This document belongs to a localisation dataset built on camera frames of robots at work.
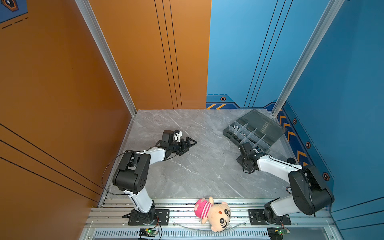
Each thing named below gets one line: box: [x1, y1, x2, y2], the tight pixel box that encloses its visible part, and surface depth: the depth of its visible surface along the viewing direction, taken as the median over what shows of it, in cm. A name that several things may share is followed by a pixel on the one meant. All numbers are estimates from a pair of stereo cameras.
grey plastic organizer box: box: [223, 109, 288, 153], surface depth 107 cm
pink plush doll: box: [194, 196, 231, 232], surface depth 70 cm
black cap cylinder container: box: [286, 157, 296, 165], surface depth 85 cm
